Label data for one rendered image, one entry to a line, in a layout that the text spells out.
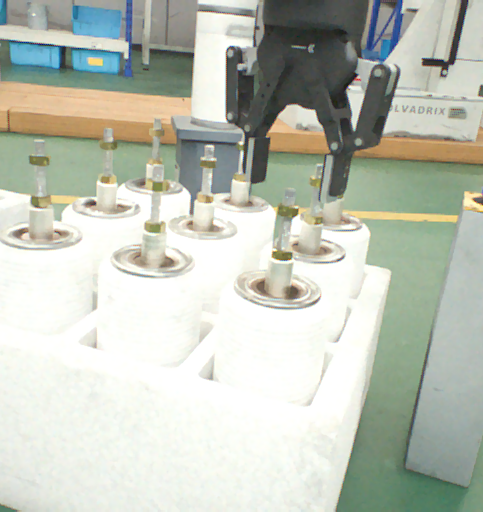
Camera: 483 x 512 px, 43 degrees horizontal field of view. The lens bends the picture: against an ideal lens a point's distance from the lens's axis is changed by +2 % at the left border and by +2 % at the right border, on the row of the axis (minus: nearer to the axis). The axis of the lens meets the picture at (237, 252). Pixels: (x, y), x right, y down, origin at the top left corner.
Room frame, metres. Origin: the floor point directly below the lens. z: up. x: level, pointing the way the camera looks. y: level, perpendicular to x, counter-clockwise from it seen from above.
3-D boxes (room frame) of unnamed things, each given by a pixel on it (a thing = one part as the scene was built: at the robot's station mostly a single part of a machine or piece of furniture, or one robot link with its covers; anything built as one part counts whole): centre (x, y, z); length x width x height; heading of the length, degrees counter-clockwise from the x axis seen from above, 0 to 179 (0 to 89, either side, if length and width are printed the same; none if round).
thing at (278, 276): (0.48, -0.04, 0.26); 0.02 x 0.02 x 0.03
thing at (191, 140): (1.05, 0.06, 0.15); 0.15 x 0.15 x 0.30; 11
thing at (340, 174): (0.45, -0.08, 0.37); 0.03 x 0.01 x 0.05; 56
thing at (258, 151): (0.50, -0.01, 0.36); 0.02 x 0.01 x 0.04; 146
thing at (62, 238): (0.55, 0.19, 0.25); 0.08 x 0.08 x 0.01
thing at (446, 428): (0.61, -0.26, 0.16); 0.07 x 0.07 x 0.31; 73
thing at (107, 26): (5.23, 1.30, 0.36); 0.50 x 0.38 x 0.21; 11
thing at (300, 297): (0.48, -0.04, 0.25); 0.08 x 0.08 x 0.01
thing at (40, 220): (0.55, 0.19, 0.26); 0.02 x 0.02 x 0.03
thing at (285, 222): (0.48, -0.04, 0.30); 0.01 x 0.01 x 0.08; 89
